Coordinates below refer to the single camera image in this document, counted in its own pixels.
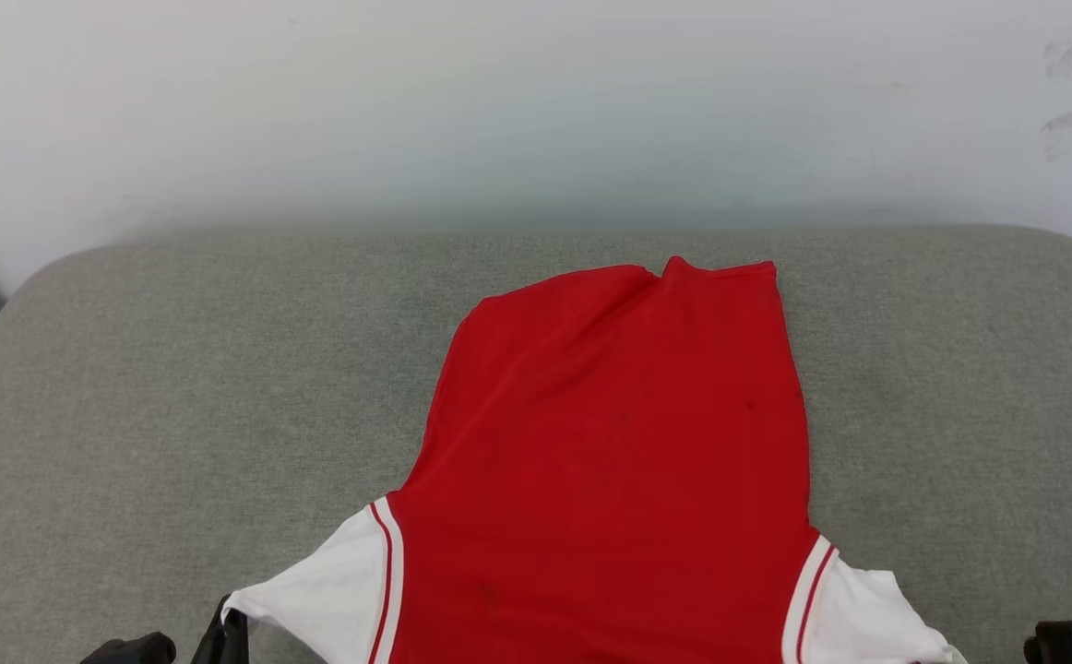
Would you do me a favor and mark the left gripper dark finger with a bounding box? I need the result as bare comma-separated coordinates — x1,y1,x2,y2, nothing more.
189,604,226,664
223,609,250,664

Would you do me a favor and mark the red shirt with white sleeves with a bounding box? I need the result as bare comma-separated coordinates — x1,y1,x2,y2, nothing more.
222,256,967,664

